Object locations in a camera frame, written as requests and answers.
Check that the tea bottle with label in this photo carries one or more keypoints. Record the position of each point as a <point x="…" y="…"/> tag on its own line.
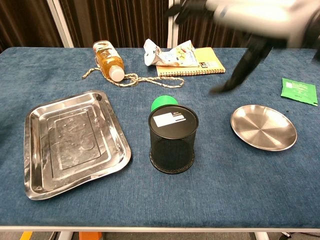
<point x="108" y="60"/>

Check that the crumpled white snack bag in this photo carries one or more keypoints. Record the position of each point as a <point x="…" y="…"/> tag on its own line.
<point x="172" y="56"/>

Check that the round steel plate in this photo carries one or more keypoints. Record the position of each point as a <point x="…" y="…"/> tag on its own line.
<point x="263" y="127"/>

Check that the black cylindrical can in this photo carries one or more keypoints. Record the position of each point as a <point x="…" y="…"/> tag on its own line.
<point x="172" y="145"/>

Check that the green ball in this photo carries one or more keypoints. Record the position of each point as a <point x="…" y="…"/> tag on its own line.
<point x="163" y="101"/>

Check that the white frame post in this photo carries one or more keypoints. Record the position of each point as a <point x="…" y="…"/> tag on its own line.
<point x="61" y="25"/>
<point x="172" y="35"/>

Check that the rectangular steel tray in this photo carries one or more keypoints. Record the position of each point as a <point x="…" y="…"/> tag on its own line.
<point x="72" y="140"/>

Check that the dark brown curtain panel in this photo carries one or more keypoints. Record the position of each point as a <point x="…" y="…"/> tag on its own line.
<point x="212" y="35"/>
<point x="117" y="20"/>
<point x="25" y="22"/>

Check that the tan spiral notebook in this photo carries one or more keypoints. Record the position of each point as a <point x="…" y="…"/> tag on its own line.
<point x="212" y="62"/>

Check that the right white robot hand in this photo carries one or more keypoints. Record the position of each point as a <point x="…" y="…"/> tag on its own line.
<point x="262" y="15"/>

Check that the blue table cloth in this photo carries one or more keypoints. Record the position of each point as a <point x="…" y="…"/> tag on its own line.
<point x="175" y="200"/>

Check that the small orange object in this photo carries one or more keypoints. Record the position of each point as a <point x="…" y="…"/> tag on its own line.
<point x="90" y="236"/>

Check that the green sachet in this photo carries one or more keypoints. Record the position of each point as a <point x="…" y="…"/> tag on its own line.
<point x="298" y="91"/>

